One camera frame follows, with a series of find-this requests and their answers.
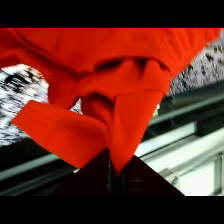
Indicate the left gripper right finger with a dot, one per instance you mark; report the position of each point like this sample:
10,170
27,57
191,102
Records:
146,181

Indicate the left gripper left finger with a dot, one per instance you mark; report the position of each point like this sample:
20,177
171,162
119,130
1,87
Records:
93,180

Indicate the red T-shirt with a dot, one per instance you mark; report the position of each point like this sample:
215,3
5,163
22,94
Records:
110,83

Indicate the silver frame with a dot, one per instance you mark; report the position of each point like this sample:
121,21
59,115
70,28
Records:
186,146

